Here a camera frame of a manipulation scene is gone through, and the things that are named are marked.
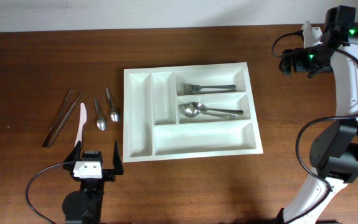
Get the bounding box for large steel spoon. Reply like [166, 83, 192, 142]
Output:
[179, 104, 235, 120]
[191, 102, 244, 115]

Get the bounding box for black camera cable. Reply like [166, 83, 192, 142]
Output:
[271, 30, 358, 224]
[25, 161, 73, 224]

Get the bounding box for steel kitchen tongs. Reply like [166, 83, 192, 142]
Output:
[42, 89, 82, 149]

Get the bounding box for black right camera cable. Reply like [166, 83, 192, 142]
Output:
[271, 30, 358, 224]

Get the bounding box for steel fork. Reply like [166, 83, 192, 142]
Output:
[177, 90, 237, 96]
[182, 83, 236, 91]

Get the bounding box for pink plastic knife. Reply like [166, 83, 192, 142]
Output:
[74, 103, 87, 146]

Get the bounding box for white plastic cutlery tray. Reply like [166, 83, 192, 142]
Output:
[123, 62, 263, 162]

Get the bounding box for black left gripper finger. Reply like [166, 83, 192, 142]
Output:
[113, 141, 124, 175]
[64, 141, 82, 162]

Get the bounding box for black left camera cable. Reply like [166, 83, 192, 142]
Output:
[25, 161, 73, 224]

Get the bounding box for small steel teaspoon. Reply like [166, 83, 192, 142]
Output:
[94, 98, 106, 131]
[105, 87, 119, 122]

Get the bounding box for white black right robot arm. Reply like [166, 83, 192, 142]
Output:
[275, 6, 358, 223]

